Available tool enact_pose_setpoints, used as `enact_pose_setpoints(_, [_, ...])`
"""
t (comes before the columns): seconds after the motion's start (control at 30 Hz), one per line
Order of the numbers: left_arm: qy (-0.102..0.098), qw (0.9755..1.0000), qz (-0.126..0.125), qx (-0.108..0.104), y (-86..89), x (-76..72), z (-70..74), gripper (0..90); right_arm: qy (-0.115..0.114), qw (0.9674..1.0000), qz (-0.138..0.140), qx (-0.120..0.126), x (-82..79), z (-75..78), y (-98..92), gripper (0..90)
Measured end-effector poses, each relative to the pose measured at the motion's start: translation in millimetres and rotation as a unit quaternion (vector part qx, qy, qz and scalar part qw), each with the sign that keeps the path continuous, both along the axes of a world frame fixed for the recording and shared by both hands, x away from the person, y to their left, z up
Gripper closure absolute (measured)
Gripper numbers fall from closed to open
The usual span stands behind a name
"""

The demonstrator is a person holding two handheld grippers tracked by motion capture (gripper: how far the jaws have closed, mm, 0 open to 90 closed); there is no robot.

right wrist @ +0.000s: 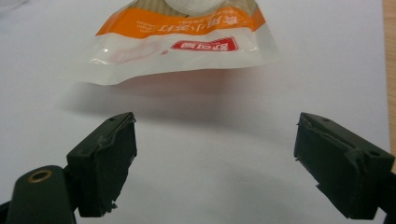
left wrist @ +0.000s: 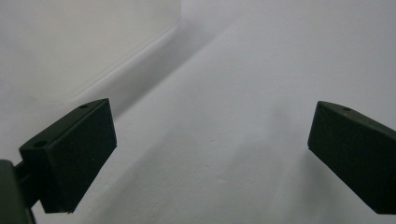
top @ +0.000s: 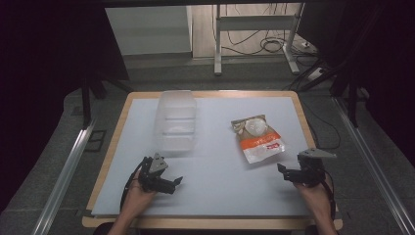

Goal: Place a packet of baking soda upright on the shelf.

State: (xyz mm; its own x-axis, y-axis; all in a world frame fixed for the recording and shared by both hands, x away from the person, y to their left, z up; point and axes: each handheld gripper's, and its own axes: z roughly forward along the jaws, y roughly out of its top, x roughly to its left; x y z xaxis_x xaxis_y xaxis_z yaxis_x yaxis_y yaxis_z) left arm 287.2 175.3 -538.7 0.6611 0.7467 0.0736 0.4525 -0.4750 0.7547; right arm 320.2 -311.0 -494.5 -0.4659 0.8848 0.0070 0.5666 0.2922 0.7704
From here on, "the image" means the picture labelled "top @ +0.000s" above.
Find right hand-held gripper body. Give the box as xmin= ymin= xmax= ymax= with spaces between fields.
xmin=287 ymin=148 xmax=338 ymax=189

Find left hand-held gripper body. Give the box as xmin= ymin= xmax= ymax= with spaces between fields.
xmin=138 ymin=153 xmax=171 ymax=194

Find orange and white snack bag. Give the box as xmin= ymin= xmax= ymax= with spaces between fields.
xmin=230 ymin=114 xmax=286 ymax=165

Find clear plastic container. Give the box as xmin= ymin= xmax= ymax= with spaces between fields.
xmin=155 ymin=89 xmax=198 ymax=155

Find person's left hand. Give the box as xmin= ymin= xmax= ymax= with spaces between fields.
xmin=124 ymin=169 xmax=159 ymax=213

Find person's right hand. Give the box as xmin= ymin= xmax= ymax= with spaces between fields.
xmin=293 ymin=179 xmax=333 ymax=217

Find white table mat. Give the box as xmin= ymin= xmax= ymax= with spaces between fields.
xmin=90 ymin=96 xmax=311 ymax=218

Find wooden table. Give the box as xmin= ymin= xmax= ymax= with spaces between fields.
xmin=81 ymin=90 xmax=344 ymax=231

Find black stand legs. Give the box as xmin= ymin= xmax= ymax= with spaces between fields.
xmin=328 ymin=55 xmax=371 ymax=129
xmin=78 ymin=72 xmax=134 ymax=130

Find white power strip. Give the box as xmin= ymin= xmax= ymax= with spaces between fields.
xmin=306 ymin=67 xmax=328 ymax=81

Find dark curtain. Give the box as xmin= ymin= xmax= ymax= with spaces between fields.
xmin=298 ymin=0 xmax=415 ymax=167
xmin=0 ymin=0 xmax=130 ymax=213

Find white cabinet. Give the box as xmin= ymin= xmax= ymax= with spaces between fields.
xmin=104 ymin=5 xmax=194 ymax=57

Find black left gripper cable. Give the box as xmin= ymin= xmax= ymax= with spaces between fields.
xmin=119 ymin=168 xmax=142 ymax=212

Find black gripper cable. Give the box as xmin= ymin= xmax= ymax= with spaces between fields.
xmin=119 ymin=168 xmax=142 ymax=212
xmin=322 ymin=169 xmax=338 ymax=220

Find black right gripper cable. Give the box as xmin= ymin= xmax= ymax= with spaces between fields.
xmin=322 ymin=169 xmax=338 ymax=220

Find thin black floor cable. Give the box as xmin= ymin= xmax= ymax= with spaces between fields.
xmin=300 ymin=97 xmax=343 ymax=152

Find aluminium floor rail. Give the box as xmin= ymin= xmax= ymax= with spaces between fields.
xmin=330 ymin=95 xmax=415 ymax=235
xmin=31 ymin=118 xmax=98 ymax=235

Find black floor cables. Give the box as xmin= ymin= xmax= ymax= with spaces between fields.
xmin=224 ymin=3 xmax=319 ymax=57

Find white metal desk frame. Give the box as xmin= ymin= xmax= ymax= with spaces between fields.
xmin=212 ymin=3 xmax=306 ymax=77

